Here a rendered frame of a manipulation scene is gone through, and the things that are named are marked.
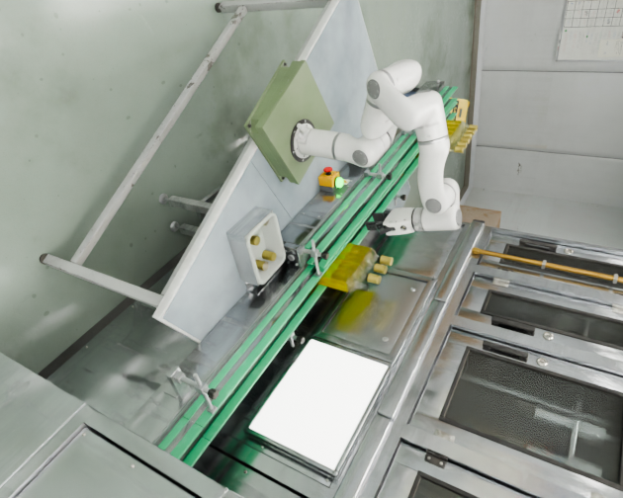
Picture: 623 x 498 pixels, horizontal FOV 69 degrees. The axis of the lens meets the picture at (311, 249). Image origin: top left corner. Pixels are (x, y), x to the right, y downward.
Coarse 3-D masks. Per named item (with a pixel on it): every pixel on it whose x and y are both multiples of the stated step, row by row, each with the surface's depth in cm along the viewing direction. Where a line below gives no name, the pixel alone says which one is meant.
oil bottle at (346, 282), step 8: (328, 272) 177; (336, 272) 176; (344, 272) 175; (320, 280) 178; (328, 280) 175; (336, 280) 173; (344, 280) 172; (352, 280) 171; (336, 288) 175; (344, 288) 173; (352, 288) 171
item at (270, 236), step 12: (276, 216) 162; (264, 228) 167; (276, 228) 164; (264, 240) 171; (276, 240) 168; (252, 252) 154; (276, 252) 172; (252, 264) 156; (276, 264) 170; (264, 276) 165
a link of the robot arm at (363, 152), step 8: (336, 136) 154; (344, 136) 153; (352, 136) 152; (384, 136) 152; (336, 144) 153; (344, 144) 152; (352, 144) 150; (360, 144) 148; (368, 144) 147; (376, 144) 148; (384, 144) 151; (336, 152) 154; (344, 152) 152; (352, 152) 150; (360, 152) 148; (368, 152) 147; (376, 152) 148; (384, 152) 154; (344, 160) 156; (352, 160) 152; (360, 160) 149; (368, 160) 148; (376, 160) 150
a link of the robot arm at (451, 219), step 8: (448, 184) 131; (456, 184) 133; (456, 192) 132; (456, 200) 133; (424, 208) 138; (448, 208) 133; (456, 208) 133; (424, 216) 137; (432, 216) 135; (440, 216) 134; (448, 216) 132; (456, 216) 132; (424, 224) 137; (432, 224) 136; (440, 224) 134; (448, 224) 133; (456, 224) 133
